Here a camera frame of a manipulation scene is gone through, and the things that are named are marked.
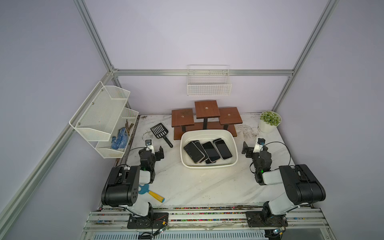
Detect green plant white pot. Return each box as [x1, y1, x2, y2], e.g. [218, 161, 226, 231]
[259, 111, 282, 133]

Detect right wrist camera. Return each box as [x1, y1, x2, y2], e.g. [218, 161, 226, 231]
[253, 138, 266, 153]

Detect black phone tan case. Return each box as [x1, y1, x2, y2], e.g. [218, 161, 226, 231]
[183, 142, 205, 164]

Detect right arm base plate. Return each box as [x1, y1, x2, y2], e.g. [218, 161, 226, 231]
[246, 211, 288, 228]

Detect white wire wall basket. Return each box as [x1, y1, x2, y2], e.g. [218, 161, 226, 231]
[187, 65, 232, 97]

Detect black slotted scoop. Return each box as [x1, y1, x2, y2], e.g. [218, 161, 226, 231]
[151, 123, 174, 148]

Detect black phone pink case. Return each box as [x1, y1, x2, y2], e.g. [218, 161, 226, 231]
[202, 142, 221, 165]

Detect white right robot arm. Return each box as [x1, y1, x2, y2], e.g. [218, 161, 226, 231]
[242, 142, 326, 218]

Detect brown wooden tiered stand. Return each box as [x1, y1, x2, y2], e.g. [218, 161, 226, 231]
[171, 100, 243, 140]

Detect black phone grey case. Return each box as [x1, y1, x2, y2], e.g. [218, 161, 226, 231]
[213, 138, 233, 160]

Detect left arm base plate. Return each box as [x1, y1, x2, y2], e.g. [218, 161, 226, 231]
[127, 212, 169, 230]

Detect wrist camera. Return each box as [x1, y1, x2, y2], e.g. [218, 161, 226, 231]
[145, 140, 155, 154]
[253, 138, 266, 153]

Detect white mesh two-tier shelf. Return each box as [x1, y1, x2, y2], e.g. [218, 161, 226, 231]
[69, 82, 139, 159]

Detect white plastic storage box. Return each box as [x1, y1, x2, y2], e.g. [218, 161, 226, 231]
[180, 130, 238, 169]

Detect brown twigs in shelf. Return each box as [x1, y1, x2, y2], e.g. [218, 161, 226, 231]
[125, 120, 134, 136]

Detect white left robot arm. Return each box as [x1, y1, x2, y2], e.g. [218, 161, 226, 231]
[101, 146, 164, 218]

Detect black phone clear case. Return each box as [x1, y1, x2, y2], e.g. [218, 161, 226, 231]
[193, 140, 209, 163]

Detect blue crumpled cloth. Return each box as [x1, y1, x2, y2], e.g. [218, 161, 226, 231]
[111, 127, 129, 150]

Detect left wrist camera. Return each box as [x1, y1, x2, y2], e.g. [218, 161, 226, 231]
[145, 140, 155, 154]

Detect teal yellow garden fork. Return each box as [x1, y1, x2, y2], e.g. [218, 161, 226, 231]
[139, 184, 165, 203]

